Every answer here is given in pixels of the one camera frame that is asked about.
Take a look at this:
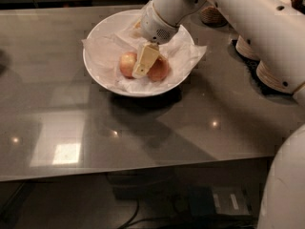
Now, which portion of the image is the white paper liner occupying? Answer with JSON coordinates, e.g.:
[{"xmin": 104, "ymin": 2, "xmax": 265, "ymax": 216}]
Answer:
[{"xmin": 81, "ymin": 3, "xmax": 208, "ymax": 94}]

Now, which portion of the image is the dark box under table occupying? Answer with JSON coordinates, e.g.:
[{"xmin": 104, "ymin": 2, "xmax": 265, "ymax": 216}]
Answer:
[{"xmin": 188, "ymin": 186, "xmax": 253, "ymax": 217}]

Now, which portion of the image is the black tray mat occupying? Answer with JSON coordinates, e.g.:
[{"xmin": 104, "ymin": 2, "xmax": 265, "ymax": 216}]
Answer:
[{"xmin": 231, "ymin": 39, "xmax": 293, "ymax": 101}]

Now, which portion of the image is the white ceramic bowl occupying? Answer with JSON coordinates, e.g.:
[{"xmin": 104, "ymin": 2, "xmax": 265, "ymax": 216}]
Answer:
[{"xmin": 82, "ymin": 9, "xmax": 195, "ymax": 98}]

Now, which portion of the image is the red yellow apple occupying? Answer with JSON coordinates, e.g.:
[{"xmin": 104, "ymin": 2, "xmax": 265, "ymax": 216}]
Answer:
[
  {"xmin": 147, "ymin": 57, "xmax": 170, "ymax": 82},
  {"xmin": 119, "ymin": 52, "xmax": 137, "ymax": 78}
]

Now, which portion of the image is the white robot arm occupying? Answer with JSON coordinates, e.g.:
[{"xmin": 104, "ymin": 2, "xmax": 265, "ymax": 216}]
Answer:
[{"xmin": 132, "ymin": 0, "xmax": 305, "ymax": 229}]

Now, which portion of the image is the black cable on floor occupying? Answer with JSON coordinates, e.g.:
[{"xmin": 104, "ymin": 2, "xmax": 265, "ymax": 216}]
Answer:
[{"xmin": 117, "ymin": 181, "xmax": 258, "ymax": 229}]

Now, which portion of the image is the glass jar with grains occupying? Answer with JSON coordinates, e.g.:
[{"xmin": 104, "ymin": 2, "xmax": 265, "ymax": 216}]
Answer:
[{"xmin": 199, "ymin": 6, "xmax": 228, "ymax": 27}]

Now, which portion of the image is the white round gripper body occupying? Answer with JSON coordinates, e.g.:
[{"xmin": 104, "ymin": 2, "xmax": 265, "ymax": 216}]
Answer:
[{"xmin": 140, "ymin": 1, "xmax": 179, "ymax": 45}]

